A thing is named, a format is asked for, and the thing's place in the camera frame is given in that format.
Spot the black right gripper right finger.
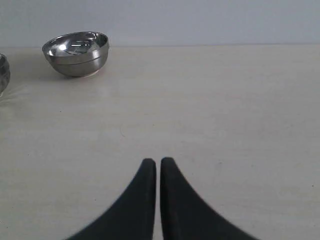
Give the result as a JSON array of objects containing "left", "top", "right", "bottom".
[{"left": 160, "top": 157, "right": 256, "bottom": 240}]

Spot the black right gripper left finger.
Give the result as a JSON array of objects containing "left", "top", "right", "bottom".
[{"left": 69, "top": 158, "right": 157, "bottom": 240}]

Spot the smooth stainless steel bowl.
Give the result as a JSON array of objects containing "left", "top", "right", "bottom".
[{"left": 42, "top": 31, "right": 110, "bottom": 78}]

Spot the ribbed stainless steel bowl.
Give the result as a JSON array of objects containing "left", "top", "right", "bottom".
[{"left": 0, "top": 53, "right": 11, "bottom": 96}]

